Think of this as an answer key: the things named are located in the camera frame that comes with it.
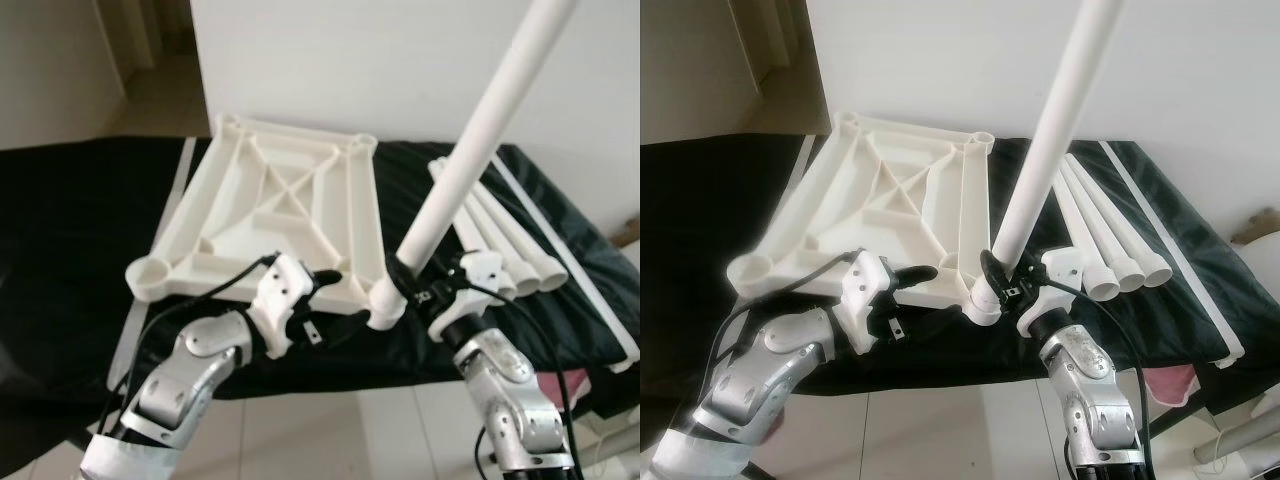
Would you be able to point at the white plastic table leg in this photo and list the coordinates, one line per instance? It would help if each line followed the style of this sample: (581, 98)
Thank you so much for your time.
(500, 270)
(510, 250)
(1060, 110)
(1090, 260)
(480, 120)
(1110, 240)
(1130, 230)
(530, 240)

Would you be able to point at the tan crumpled bag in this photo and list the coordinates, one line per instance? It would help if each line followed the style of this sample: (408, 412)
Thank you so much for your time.
(1258, 225)
(630, 232)

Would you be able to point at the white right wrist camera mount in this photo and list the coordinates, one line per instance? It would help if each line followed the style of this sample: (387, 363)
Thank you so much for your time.
(1062, 265)
(478, 270)

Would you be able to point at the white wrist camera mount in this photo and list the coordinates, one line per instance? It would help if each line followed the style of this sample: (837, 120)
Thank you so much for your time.
(478, 270)
(1062, 265)
(865, 290)
(280, 290)

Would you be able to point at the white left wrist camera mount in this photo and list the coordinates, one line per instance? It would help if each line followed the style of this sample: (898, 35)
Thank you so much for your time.
(280, 290)
(865, 290)

